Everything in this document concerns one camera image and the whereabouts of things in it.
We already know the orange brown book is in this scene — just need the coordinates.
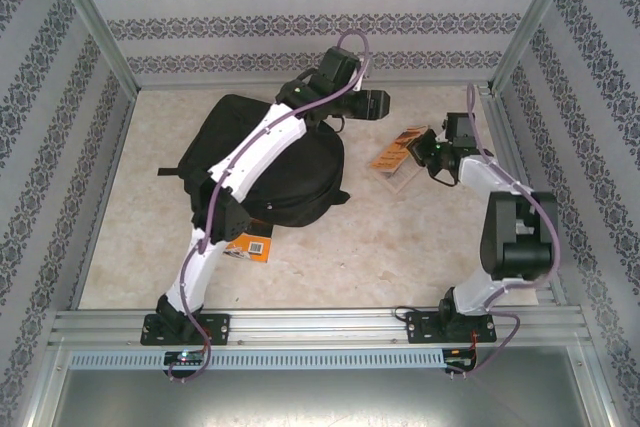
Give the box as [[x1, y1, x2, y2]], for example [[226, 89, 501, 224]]
[[369, 125, 429, 194]]

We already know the black backpack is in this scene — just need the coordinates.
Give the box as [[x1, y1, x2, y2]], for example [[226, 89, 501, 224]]
[[157, 93, 351, 228]]

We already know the orange book with barcode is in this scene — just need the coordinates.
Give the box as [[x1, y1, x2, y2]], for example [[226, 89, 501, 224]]
[[224, 219, 274, 264]]

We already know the aluminium rear beam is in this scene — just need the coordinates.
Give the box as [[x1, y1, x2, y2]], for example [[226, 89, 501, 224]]
[[133, 77, 495, 91]]

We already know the right controller board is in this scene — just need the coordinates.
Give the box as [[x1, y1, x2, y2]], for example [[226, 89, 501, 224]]
[[442, 346, 479, 368]]

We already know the controller board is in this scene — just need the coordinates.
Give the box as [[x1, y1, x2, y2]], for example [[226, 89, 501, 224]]
[[164, 350, 207, 366], [442, 346, 479, 368]]

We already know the metal sheet panel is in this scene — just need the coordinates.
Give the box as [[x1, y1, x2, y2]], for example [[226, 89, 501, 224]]
[[49, 366, 619, 427]]

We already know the left controller board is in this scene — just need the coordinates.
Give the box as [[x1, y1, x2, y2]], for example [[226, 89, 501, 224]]
[[164, 350, 207, 366]]

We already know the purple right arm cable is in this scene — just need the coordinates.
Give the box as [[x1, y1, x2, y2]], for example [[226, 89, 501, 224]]
[[465, 82, 561, 378]]

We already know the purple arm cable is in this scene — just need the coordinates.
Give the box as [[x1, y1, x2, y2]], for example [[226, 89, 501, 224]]
[[179, 30, 372, 383], [465, 82, 561, 378]]

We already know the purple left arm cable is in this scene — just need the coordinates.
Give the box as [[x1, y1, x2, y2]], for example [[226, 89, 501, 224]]
[[179, 30, 372, 383]]

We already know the aluminium side rail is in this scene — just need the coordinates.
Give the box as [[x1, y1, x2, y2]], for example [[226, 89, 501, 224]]
[[68, 89, 139, 309], [478, 86, 567, 307]]

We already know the aluminium frame post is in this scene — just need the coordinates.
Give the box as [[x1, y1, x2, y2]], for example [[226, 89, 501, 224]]
[[491, 0, 585, 94], [42, 0, 140, 92]]

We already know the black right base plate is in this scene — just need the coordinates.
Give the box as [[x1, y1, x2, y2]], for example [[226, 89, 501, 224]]
[[404, 310, 499, 346]]

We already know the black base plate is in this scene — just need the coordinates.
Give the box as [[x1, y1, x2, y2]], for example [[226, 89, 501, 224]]
[[404, 310, 499, 346], [140, 313, 232, 347]]

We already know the aluminium mounting rail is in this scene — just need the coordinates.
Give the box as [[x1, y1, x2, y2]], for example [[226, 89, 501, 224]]
[[47, 307, 591, 348]]

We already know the slotted grey cable duct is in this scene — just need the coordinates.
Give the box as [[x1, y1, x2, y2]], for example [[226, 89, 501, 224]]
[[67, 349, 446, 371]]

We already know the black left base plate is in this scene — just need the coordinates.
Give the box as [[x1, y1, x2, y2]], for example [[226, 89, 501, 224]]
[[140, 313, 232, 347]]

